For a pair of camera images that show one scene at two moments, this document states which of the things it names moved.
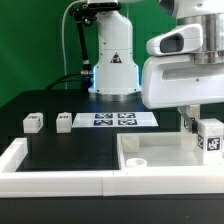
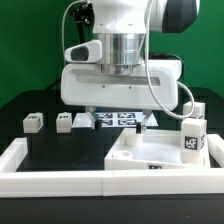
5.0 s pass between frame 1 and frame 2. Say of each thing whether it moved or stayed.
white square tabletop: moved
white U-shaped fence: stayed
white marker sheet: stayed
